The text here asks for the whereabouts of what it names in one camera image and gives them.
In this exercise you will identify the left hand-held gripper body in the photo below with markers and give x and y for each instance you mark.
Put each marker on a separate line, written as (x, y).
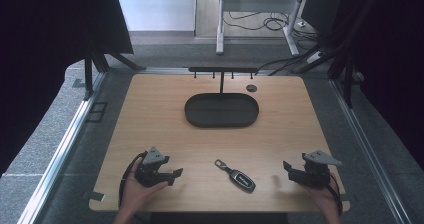
(148, 173)

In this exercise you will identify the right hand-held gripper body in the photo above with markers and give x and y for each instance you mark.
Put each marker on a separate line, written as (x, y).
(316, 170)

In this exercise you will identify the black car key fob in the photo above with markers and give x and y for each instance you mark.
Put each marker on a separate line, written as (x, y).
(238, 177)

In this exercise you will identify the black key stand with tray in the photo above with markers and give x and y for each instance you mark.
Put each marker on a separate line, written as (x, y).
(221, 110)

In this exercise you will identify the person's left hand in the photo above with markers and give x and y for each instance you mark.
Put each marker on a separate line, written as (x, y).
(136, 192)

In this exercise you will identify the person's right hand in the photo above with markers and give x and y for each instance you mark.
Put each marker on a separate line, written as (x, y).
(322, 199)

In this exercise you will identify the grey tape strip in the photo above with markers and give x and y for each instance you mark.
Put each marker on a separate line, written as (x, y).
(78, 83)
(95, 195)

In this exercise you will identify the black metal stand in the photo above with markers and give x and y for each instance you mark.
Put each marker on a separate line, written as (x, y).
(96, 62)
(346, 74)

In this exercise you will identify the white power strip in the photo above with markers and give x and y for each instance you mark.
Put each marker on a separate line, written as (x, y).
(314, 57)

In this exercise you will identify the black curtain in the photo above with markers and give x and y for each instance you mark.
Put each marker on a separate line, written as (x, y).
(390, 67)
(43, 50)

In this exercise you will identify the aluminium floor rail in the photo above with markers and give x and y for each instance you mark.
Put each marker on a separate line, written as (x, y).
(370, 150)
(63, 150)

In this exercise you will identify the black rectangular floor frame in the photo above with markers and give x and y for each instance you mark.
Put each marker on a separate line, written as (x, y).
(97, 112)

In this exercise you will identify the white metal desk frame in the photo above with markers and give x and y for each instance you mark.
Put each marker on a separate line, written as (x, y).
(256, 4)

